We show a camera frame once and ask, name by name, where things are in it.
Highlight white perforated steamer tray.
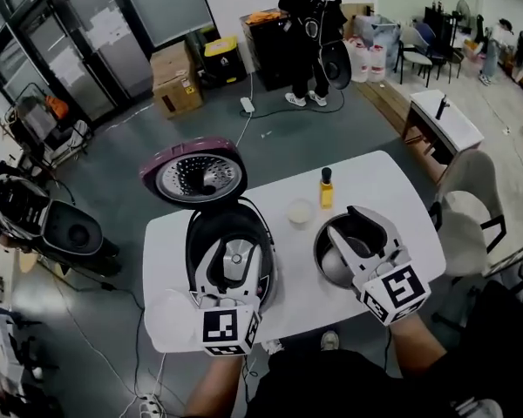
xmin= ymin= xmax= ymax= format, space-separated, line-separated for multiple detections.
xmin=144 ymin=288 xmax=204 ymax=354

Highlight metal clothes rack cart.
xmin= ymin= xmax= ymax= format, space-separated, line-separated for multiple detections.
xmin=3 ymin=83 xmax=92 ymax=167

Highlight blue chair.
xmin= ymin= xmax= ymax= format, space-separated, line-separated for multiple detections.
xmin=418 ymin=22 xmax=465 ymax=84

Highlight white jug red label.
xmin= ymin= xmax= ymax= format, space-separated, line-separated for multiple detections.
xmin=368 ymin=44 xmax=388 ymax=83
xmin=343 ymin=37 xmax=371 ymax=84

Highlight purple rice cooker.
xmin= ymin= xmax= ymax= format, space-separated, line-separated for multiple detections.
xmin=138 ymin=135 xmax=281 ymax=321

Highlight yellow-lid black bin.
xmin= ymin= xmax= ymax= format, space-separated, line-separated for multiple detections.
xmin=201 ymin=36 xmax=248 ymax=89

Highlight person's black clothing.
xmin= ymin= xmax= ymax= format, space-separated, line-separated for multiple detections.
xmin=243 ymin=276 xmax=523 ymax=418

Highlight yellow oil bottle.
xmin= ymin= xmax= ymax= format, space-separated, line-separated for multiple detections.
xmin=319 ymin=166 xmax=336 ymax=211

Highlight orange cloth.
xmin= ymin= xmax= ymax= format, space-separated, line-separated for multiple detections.
xmin=246 ymin=10 xmax=285 ymax=24

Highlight black cabinet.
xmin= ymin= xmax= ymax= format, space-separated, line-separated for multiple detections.
xmin=239 ymin=9 xmax=300 ymax=92

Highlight white table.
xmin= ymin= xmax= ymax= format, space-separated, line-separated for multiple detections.
xmin=141 ymin=149 xmax=447 ymax=354

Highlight person's left forearm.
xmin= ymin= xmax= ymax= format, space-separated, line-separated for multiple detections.
xmin=182 ymin=354 xmax=246 ymax=418

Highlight glass entrance doors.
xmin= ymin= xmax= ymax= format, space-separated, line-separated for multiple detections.
xmin=0 ymin=0 xmax=153 ymax=125

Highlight dark metal pot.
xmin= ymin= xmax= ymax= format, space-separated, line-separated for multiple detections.
xmin=312 ymin=212 xmax=387 ymax=290

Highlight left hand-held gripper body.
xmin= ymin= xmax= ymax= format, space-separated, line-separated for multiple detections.
xmin=189 ymin=292 xmax=263 ymax=358

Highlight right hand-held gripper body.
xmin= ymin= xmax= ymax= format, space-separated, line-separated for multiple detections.
xmin=350 ymin=246 xmax=432 ymax=327

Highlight plain cardboard box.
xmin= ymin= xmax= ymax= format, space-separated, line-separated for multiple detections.
xmin=150 ymin=41 xmax=193 ymax=87

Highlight orange bag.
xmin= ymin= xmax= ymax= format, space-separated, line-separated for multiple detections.
xmin=45 ymin=95 xmax=70 ymax=120

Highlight black oval hanging device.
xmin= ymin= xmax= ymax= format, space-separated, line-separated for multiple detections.
xmin=38 ymin=200 xmax=105 ymax=256
xmin=321 ymin=39 xmax=353 ymax=91

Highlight labelled cardboard box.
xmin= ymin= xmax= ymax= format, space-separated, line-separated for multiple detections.
xmin=152 ymin=76 xmax=205 ymax=120

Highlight white-top wooden bench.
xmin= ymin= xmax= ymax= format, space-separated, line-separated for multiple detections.
xmin=403 ymin=89 xmax=486 ymax=165

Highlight frosted window panel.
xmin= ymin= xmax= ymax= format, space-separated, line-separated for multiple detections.
xmin=119 ymin=0 xmax=217 ymax=47

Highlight black tap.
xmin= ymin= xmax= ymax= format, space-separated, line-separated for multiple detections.
xmin=435 ymin=94 xmax=452 ymax=121

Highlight small white bowl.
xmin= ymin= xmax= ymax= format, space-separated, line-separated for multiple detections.
xmin=286 ymin=199 xmax=316 ymax=231

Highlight black floor fan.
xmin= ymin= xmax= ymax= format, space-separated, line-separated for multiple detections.
xmin=455 ymin=0 xmax=471 ymax=34

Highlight person's right forearm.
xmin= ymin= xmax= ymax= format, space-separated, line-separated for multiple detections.
xmin=387 ymin=313 xmax=448 ymax=381

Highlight grey chair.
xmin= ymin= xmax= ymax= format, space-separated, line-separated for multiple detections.
xmin=394 ymin=26 xmax=435 ymax=89

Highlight beige chair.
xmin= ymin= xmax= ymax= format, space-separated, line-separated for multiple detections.
xmin=429 ymin=149 xmax=507 ymax=278

